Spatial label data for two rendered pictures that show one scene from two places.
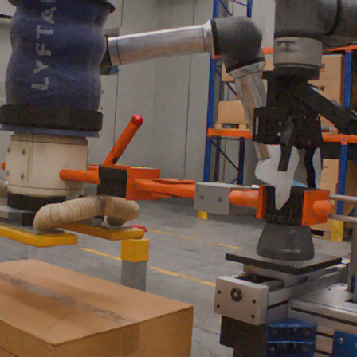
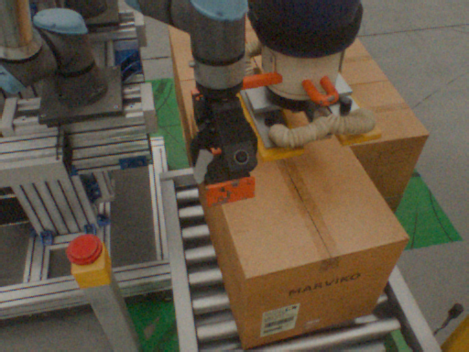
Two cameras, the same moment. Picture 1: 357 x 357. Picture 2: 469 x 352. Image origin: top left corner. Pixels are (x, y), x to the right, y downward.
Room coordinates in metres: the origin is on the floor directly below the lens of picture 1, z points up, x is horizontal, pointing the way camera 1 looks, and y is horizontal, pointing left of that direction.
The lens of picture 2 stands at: (2.04, 0.67, 1.81)
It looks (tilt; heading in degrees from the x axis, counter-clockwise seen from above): 48 degrees down; 215
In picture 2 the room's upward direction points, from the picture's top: straight up
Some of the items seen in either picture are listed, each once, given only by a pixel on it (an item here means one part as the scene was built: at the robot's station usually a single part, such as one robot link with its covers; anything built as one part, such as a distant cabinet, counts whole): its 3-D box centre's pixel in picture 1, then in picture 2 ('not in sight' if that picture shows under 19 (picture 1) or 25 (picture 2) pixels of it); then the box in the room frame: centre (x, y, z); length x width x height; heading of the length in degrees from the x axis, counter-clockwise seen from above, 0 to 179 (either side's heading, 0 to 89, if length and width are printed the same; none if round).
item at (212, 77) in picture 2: not in sight; (216, 65); (1.62, 0.34, 1.45); 0.08 x 0.08 x 0.05
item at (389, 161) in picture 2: not in sight; (276, 101); (0.38, -0.24, 0.34); 1.20 x 1.00 x 0.40; 47
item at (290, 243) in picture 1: (286, 236); (76, 75); (1.45, -0.29, 1.09); 0.15 x 0.15 x 0.10
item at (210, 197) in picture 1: (222, 198); not in sight; (0.94, -0.07, 1.22); 0.07 x 0.07 x 0.04; 51
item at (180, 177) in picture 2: not in sight; (250, 167); (1.05, 0.04, 0.58); 0.70 x 0.03 x 0.06; 137
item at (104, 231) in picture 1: (77, 217); (261, 104); (1.31, 0.23, 1.13); 0.34 x 0.10 x 0.05; 51
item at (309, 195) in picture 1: (293, 204); not in sight; (0.85, -0.17, 1.23); 0.08 x 0.07 x 0.05; 51
